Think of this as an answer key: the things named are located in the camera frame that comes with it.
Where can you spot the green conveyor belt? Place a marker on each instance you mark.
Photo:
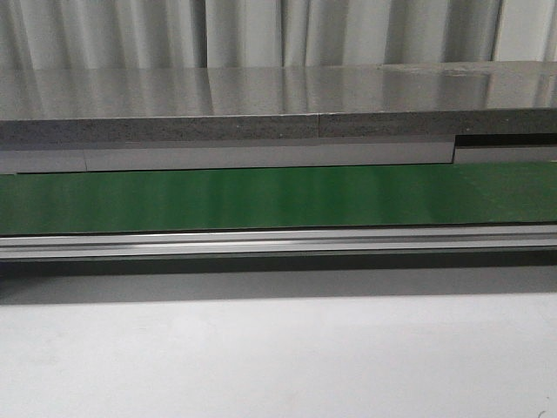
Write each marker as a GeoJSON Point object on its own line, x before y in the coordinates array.
{"type": "Point", "coordinates": [276, 198]}

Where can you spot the grey stone-look table slab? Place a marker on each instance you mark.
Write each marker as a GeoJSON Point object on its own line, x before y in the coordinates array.
{"type": "Point", "coordinates": [118, 106]}

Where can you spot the white pleated curtain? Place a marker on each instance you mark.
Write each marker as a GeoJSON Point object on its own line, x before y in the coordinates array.
{"type": "Point", "coordinates": [183, 34]}

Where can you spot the grey rear side rail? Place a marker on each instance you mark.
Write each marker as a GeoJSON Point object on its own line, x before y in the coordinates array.
{"type": "Point", "coordinates": [215, 155]}

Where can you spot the aluminium conveyor front rail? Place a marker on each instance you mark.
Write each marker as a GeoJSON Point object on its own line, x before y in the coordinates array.
{"type": "Point", "coordinates": [304, 241]}

